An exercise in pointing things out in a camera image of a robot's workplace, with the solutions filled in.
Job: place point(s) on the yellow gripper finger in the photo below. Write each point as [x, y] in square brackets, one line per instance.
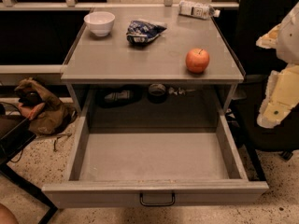
[270, 39]
[281, 96]

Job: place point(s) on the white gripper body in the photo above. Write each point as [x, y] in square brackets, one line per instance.
[290, 39]

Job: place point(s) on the red apple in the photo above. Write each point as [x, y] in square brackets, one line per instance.
[197, 60]

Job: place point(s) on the grey open top drawer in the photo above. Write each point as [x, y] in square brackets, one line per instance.
[119, 153]

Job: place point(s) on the black office chair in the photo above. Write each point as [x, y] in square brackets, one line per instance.
[255, 18]

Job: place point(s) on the roll of tape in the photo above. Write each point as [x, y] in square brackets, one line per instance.
[157, 93]

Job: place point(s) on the blue chip bag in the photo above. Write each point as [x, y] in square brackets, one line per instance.
[142, 32]

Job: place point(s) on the dark shoe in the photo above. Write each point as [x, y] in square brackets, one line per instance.
[109, 99]

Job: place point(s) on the grey metal cabinet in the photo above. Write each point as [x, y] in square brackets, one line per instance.
[110, 61]

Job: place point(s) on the white ceramic bowl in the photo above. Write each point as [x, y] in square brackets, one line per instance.
[100, 23]

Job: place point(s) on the brown backpack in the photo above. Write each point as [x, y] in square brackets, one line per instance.
[51, 116]

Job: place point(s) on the black drawer handle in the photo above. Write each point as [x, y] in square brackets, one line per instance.
[157, 200]

